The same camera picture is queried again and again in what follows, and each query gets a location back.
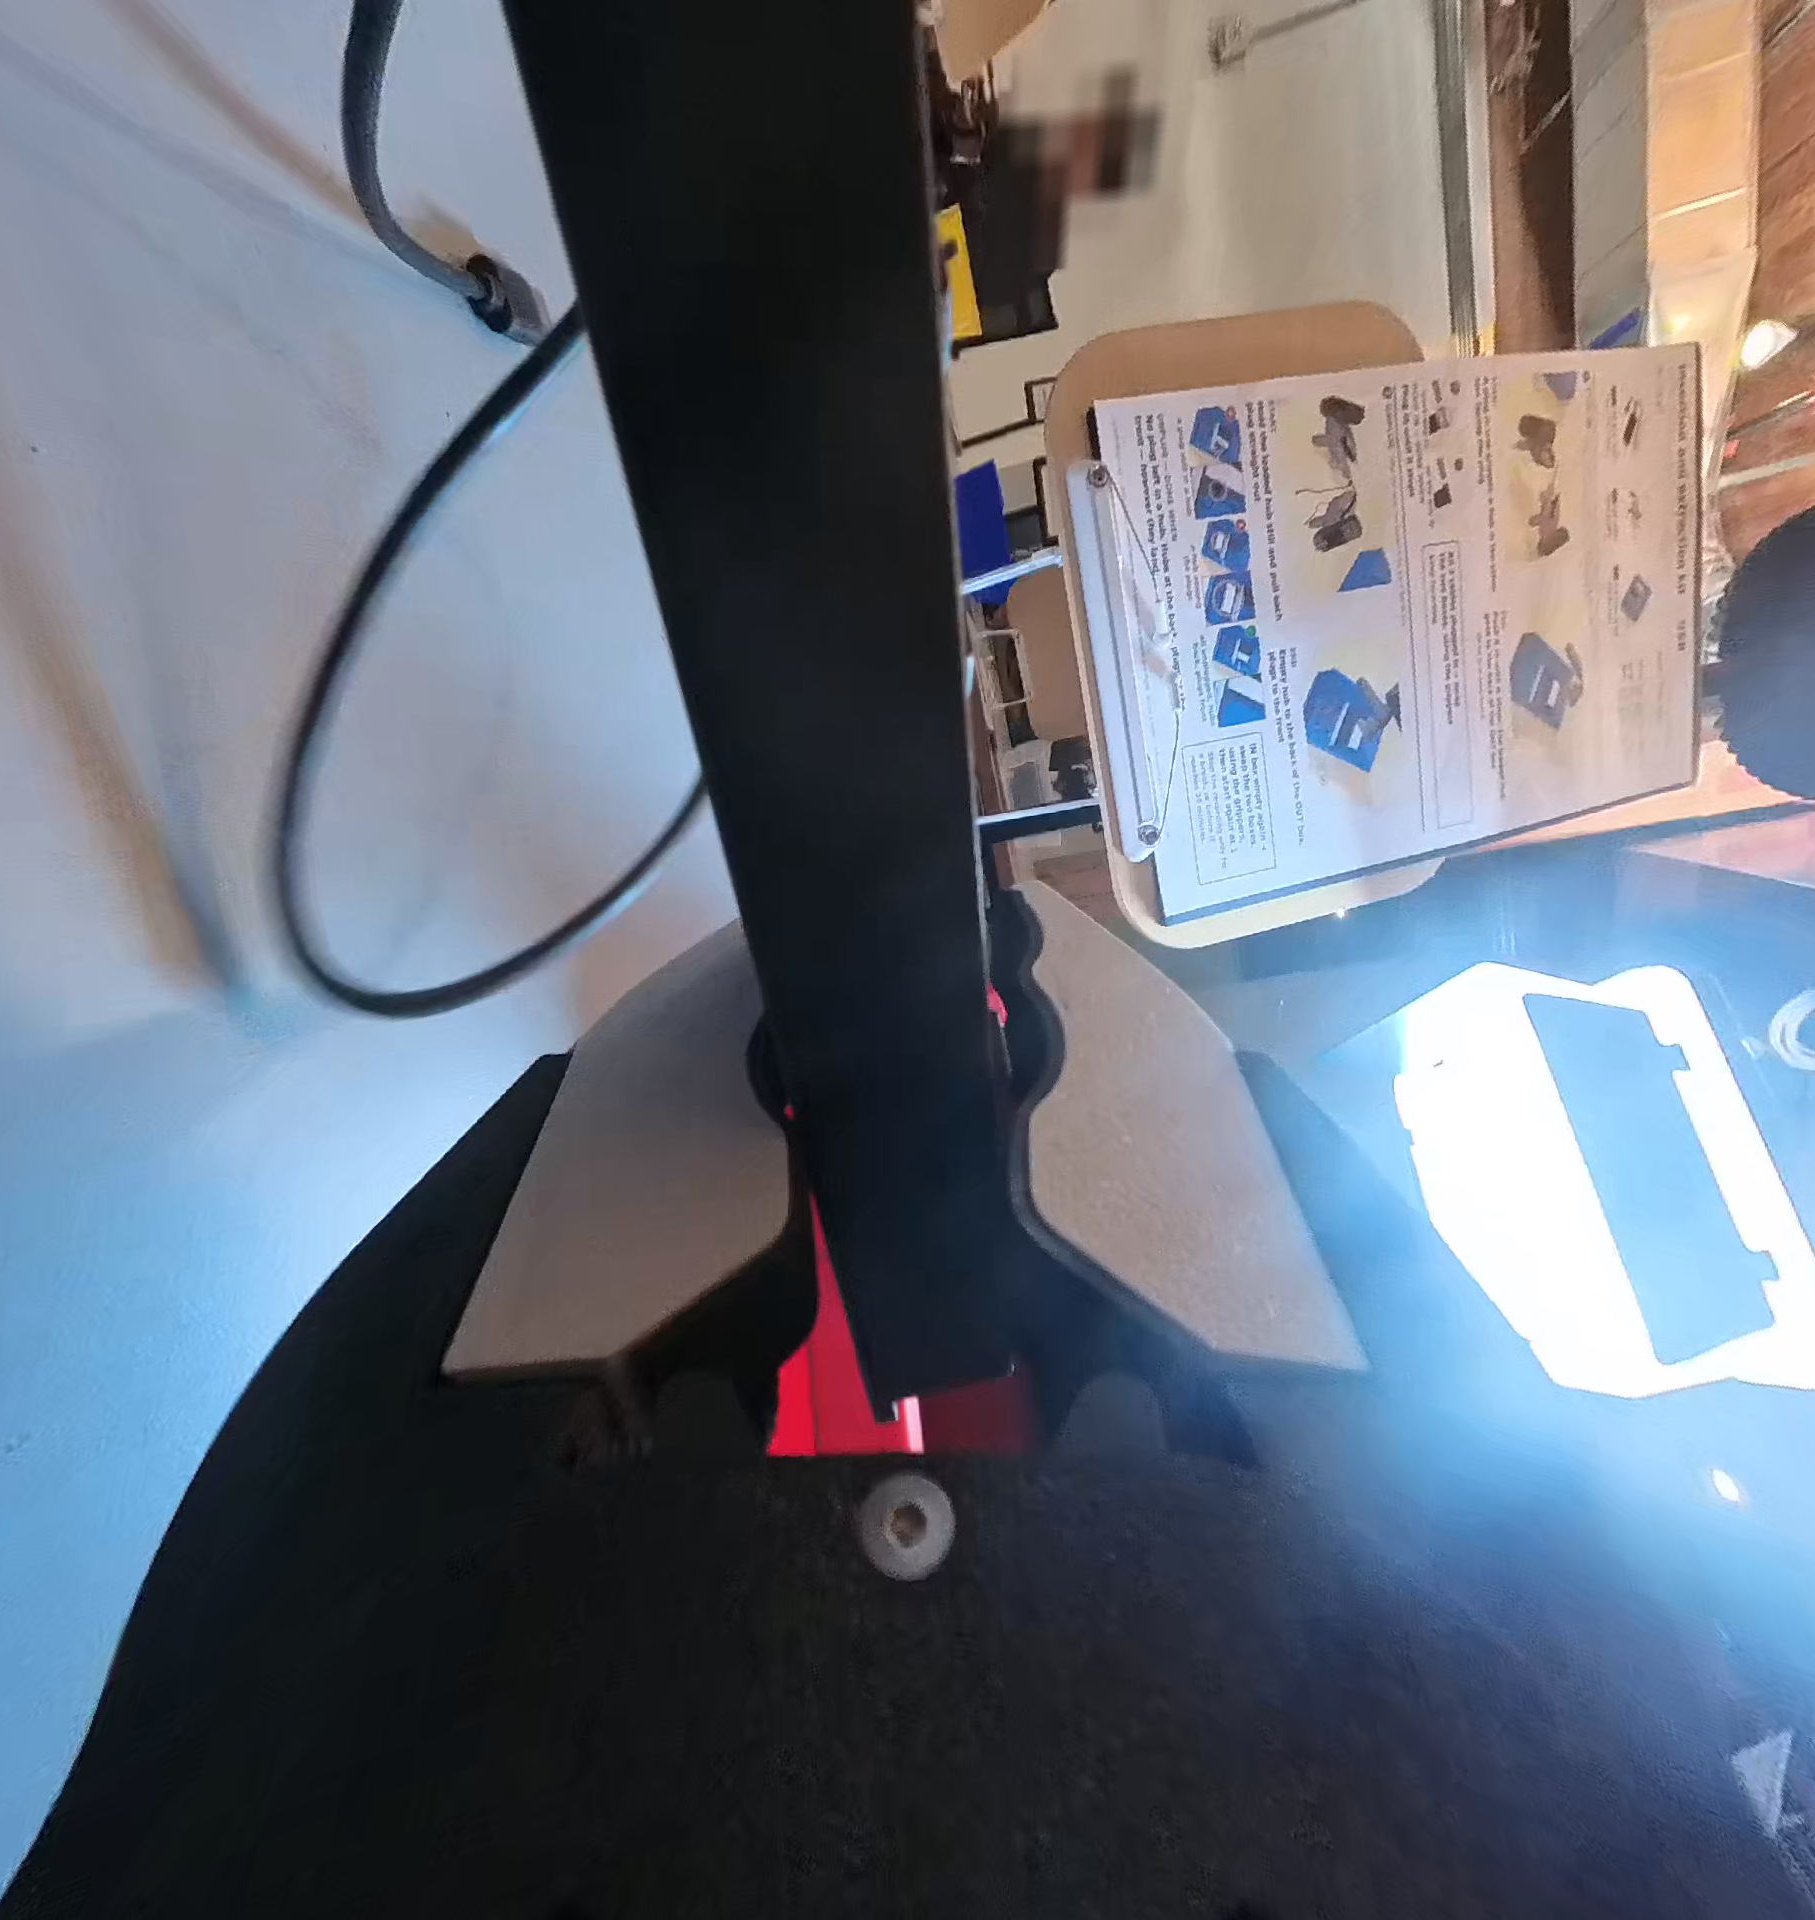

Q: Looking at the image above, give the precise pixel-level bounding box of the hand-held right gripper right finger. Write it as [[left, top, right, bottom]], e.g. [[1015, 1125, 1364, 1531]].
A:
[[997, 886, 1366, 1371]]

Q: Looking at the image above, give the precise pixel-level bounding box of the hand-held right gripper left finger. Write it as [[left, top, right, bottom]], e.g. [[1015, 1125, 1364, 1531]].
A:
[[441, 915, 798, 1383]]

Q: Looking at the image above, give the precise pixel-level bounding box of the red plastic bin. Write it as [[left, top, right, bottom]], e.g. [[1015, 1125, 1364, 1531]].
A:
[[764, 975, 1035, 1461]]

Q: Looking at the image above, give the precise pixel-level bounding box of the black usb hub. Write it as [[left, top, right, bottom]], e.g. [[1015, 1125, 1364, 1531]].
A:
[[501, 0, 1021, 1424]]

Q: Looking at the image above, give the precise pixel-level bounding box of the black hub cable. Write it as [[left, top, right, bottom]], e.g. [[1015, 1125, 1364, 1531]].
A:
[[274, 0, 714, 1019]]

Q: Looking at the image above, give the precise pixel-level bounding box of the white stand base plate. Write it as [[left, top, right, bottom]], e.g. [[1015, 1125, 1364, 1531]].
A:
[[1394, 960, 1815, 1400]]

